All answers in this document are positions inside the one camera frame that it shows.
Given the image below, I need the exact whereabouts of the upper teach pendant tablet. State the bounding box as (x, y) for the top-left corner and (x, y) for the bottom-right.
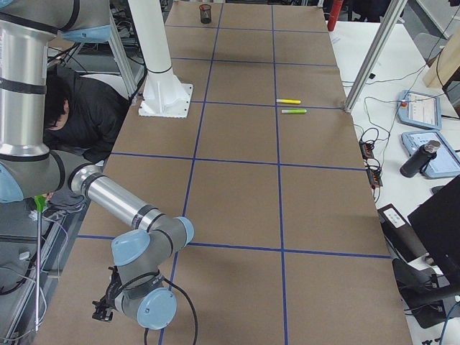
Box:
(397, 89), (442, 129)

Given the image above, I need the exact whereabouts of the lower teach pendant tablet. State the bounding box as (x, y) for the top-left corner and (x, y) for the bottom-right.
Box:
(400, 129), (459, 179)

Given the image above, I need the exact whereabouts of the red cylinder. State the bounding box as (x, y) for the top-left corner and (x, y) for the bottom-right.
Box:
(327, 0), (344, 32)

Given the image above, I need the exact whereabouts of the yellow highlighter pen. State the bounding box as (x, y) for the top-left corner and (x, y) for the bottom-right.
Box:
(276, 98), (301, 105)

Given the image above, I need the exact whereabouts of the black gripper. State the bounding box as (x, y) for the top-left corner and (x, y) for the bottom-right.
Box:
(92, 266), (122, 321)

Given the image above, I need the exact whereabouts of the green highlighter pen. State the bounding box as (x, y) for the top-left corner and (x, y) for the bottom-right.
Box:
(281, 109), (308, 114)

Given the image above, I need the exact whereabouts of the black monitor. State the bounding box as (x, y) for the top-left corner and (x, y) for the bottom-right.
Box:
(408, 177), (459, 283)

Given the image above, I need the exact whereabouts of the person in black jacket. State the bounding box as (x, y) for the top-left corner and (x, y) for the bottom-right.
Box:
(42, 64), (132, 211)

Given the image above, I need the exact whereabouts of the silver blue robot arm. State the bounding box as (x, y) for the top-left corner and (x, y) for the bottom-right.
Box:
(1, 1), (194, 330)

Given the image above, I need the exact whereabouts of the black round cup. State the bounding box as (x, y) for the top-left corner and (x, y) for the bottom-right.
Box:
(199, 4), (212, 24)

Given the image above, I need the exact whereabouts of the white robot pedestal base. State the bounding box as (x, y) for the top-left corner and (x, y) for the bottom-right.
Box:
(129, 0), (193, 119)

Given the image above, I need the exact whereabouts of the teach pendant tablet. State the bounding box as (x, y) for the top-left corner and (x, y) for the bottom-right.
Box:
(397, 89), (442, 129)
(400, 129), (459, 179)

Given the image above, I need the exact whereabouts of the aluminium frame post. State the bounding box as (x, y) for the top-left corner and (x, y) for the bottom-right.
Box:
(344, 0), (408, 113)

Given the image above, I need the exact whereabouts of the black water bottle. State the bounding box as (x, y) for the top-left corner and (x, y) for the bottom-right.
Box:
(400, 140), (441, 178)

